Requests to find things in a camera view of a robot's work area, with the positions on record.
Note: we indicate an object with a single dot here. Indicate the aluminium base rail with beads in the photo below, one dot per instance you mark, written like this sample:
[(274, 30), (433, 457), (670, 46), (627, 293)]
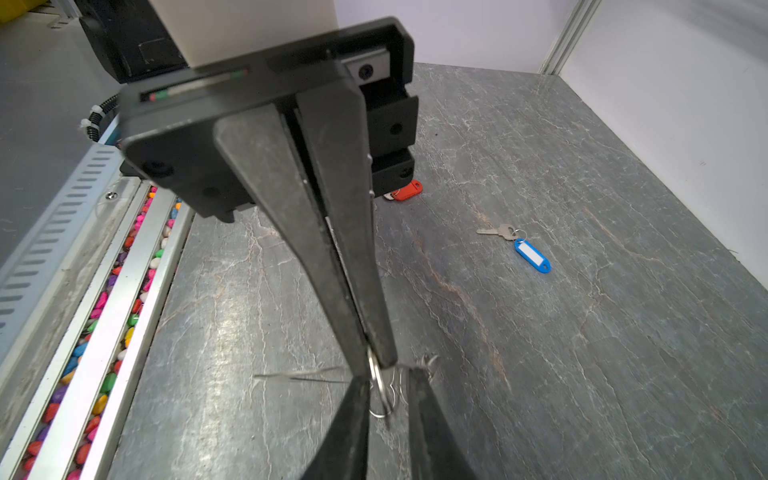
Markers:
[(72, 426)]

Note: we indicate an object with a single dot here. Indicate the aluminium frame corner post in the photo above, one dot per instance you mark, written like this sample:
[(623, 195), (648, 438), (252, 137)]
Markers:
[(576, 24)]

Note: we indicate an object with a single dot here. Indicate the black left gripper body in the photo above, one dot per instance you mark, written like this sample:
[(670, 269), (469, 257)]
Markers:
[(167, 121)]

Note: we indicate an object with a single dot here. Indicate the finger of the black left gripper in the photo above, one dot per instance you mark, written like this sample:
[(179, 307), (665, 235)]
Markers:
[(259, 150), (334, 123)]

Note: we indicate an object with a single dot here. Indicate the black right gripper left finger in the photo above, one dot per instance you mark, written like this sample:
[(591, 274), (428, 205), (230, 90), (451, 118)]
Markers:
[(343, 453)]

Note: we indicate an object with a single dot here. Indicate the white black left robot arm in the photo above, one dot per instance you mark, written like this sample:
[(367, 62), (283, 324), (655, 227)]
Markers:
[(133, 45)]

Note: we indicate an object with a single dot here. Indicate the white vented cable duct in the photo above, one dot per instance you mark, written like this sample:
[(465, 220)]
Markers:
[(32, 266)]

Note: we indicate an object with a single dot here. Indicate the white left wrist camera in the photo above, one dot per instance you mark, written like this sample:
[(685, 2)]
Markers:
[(208, 31)]

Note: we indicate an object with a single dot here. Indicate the red key tag with key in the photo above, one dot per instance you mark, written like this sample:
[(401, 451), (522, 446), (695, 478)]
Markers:
[(409, 191)]

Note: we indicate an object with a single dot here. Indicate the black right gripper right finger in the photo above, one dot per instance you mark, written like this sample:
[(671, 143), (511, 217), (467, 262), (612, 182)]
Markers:
[(434, 452)]

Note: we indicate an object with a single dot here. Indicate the blue key tag with key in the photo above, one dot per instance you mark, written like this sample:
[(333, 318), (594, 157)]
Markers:
[(521, 245)]

